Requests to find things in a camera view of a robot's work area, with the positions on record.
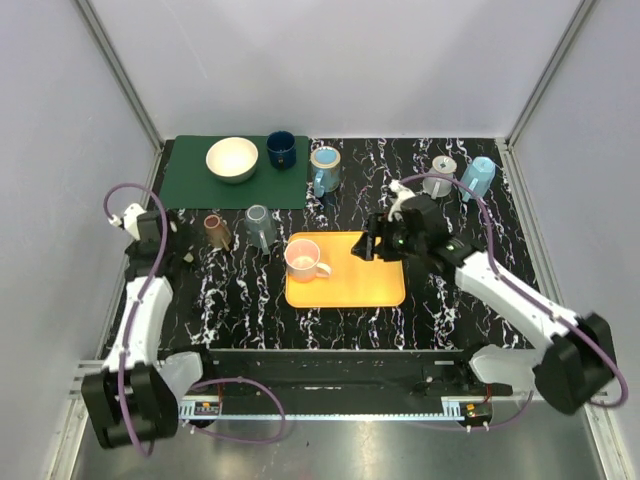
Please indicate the yellow plastic tray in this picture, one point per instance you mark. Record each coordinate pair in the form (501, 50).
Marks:
(352, 282)

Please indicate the light blue faceted mug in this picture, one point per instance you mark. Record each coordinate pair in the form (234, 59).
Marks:
(479, 175)

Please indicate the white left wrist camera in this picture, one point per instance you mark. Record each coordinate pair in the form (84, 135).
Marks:
(128, 220)

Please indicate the cream ceramic bowl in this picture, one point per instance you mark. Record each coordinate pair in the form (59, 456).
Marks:
(232, 160)

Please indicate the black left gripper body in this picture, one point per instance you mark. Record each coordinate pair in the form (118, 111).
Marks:
(176, 252)

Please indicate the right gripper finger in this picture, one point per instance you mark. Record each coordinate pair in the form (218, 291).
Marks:
(372, 235)
(358, 248)

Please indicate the left aluminium frame post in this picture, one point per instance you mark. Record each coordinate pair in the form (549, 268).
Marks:
(98, 31)

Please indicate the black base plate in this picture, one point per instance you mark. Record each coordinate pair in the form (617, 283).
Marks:
(314, 383)

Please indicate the right aluminium frame post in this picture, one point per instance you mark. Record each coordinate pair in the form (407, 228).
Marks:
(570, 35)

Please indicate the slotted cable duct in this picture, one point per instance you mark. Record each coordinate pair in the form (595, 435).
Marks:
(280, 410)

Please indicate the aluminium frame post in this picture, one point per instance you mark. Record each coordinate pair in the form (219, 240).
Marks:
(570, 35)
(98, 31)

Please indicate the black dark red mug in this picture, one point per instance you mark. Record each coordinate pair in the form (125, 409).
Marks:
(217, 232)

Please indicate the pale grey-blue mug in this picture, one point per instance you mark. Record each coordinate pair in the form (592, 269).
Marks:
(437, 184)

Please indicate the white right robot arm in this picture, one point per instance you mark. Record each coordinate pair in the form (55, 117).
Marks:
(571, 357)

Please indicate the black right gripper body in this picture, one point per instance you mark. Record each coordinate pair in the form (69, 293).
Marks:
(399, 245)

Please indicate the green table mat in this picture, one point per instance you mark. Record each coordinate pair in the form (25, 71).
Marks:
(188, 183)

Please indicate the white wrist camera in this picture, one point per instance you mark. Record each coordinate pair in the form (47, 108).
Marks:
(128, 220)
(402, 193)

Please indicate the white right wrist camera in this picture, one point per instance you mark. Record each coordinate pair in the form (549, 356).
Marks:
(402, 193)

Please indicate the dark blue mug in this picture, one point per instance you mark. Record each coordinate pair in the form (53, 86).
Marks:
(281, 148)

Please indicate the grey faceted mug white inside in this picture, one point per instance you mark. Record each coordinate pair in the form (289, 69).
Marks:
(260, 228)

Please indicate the pink ceramic mug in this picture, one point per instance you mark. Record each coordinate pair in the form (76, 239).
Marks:
(303, 261)

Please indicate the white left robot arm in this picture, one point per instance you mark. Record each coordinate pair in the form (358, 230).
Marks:
(135, 397)

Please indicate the blue mug orange inside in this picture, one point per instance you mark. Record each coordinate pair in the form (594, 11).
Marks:
(326, 165)

